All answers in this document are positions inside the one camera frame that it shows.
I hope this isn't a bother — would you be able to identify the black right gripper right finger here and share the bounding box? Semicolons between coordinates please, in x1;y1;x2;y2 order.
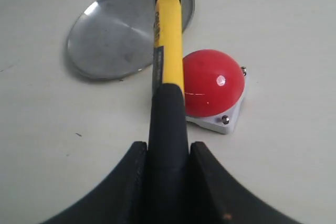
190;142;296;223

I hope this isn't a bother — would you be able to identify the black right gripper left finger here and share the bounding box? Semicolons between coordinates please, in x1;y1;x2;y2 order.
44;142;147;224

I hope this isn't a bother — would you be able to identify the yellow black claw hammer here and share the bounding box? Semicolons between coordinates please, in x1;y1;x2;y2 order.
143;0;188;223

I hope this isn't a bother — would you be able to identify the red dome push button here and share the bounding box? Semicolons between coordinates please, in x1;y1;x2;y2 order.
183;49;248;135

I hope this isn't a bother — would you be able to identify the round steel plate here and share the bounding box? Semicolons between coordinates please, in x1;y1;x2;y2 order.
66;0;195;80

